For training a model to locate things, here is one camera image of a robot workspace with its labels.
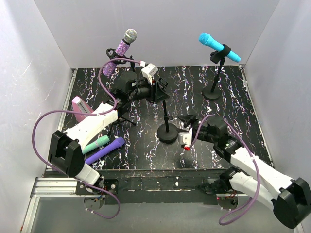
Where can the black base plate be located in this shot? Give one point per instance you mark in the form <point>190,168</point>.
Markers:
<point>168,186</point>

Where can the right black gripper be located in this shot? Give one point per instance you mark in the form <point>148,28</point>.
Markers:
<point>187,119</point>

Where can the pink box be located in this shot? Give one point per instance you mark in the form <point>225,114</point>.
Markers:
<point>80,106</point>

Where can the mint green microphone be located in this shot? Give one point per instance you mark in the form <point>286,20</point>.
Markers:
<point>99,142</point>

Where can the black tripod mic stand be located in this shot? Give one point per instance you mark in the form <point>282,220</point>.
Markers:
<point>122,120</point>

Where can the glitter purple microphone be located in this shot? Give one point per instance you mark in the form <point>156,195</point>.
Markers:
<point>129,37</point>

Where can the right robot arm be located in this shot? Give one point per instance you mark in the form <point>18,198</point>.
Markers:
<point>289,199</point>

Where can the cyan microphone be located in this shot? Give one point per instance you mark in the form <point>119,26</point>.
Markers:
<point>207,40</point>

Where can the round base mic stand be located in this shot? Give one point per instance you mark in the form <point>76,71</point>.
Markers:
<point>167,132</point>

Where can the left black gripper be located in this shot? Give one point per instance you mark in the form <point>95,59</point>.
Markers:
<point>157,93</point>

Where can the right round base stand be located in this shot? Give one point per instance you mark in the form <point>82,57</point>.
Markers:
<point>212,92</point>

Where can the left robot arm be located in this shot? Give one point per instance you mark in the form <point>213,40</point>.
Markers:
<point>65,151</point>

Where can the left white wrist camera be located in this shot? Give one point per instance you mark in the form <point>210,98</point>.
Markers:
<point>148,72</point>

